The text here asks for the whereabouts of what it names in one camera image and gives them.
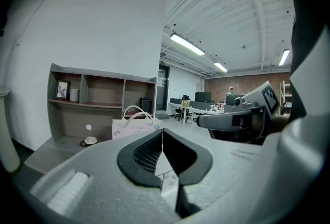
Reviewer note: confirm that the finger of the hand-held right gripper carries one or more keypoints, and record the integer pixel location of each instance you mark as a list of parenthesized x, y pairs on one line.
[(216, 121)]

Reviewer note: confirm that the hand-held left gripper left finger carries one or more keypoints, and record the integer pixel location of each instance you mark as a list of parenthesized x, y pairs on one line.
[(98, 181)]

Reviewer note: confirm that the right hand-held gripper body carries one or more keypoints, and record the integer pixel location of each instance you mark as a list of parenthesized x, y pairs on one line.
[(260, 99)]

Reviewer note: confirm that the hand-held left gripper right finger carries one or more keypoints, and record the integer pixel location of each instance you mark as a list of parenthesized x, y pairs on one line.
[(221, 171)]

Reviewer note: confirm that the wooden drawer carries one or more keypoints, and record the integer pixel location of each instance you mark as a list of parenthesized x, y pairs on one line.
[(168, 185)]

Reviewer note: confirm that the white office desk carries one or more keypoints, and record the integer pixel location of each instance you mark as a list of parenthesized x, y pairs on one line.
[(180, 108)]

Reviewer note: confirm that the grey wooden desk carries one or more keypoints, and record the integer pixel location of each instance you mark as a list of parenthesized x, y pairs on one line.
[(51, 156)]

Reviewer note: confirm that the grey wooden shelf unit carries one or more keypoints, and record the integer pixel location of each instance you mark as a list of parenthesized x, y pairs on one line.
[(103, 114)]

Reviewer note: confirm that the white shelf rack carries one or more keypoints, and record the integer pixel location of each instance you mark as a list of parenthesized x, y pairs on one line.
[(285, 96)]

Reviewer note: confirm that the large black monitor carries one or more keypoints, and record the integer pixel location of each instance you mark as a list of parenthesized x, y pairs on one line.
[(203, 97)]

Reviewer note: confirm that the black swivel office chair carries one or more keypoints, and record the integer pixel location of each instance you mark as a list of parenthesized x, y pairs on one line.
[(183, 112)]

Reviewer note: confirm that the cardboard box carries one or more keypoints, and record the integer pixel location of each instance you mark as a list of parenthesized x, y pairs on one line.
[(185, 103)]

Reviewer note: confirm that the white cup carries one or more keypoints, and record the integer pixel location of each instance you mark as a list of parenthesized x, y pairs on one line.
[(90, 140)]

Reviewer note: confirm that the small black monitor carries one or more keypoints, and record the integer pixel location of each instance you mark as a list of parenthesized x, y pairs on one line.
[(175, 101)]

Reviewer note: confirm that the short ceiling light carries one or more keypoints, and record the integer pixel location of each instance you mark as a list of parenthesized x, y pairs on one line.
[(220, 67)]

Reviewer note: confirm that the white round sticker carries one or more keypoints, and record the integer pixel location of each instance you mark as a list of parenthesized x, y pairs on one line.
[(88, 127)]

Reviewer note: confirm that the pink cartoon paper bag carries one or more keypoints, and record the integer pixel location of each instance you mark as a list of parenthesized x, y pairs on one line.
[(131, 130)]

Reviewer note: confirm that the black glass door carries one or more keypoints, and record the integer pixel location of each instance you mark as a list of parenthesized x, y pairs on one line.
[(163, 89)]

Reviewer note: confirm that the black box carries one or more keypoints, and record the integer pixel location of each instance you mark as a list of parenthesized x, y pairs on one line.
[(146, 105)]

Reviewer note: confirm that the long ceiling light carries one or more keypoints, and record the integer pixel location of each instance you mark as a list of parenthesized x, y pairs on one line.
[(187, 44)]

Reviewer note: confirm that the person's black clothing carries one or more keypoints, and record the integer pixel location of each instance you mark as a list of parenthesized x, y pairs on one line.
[(306, 24)]

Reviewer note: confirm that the white cylindrical container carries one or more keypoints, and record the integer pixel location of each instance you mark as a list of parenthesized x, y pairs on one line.
[(74, 95)]

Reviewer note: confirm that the white cylindrical column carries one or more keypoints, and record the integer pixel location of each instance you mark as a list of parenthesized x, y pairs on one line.
[(7, 135)]

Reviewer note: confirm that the ceiling light near brick wall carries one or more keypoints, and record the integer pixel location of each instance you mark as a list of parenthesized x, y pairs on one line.
[(283, 57)]

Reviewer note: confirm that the black picture frame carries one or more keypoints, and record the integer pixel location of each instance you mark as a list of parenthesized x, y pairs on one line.
[(62, 89)]

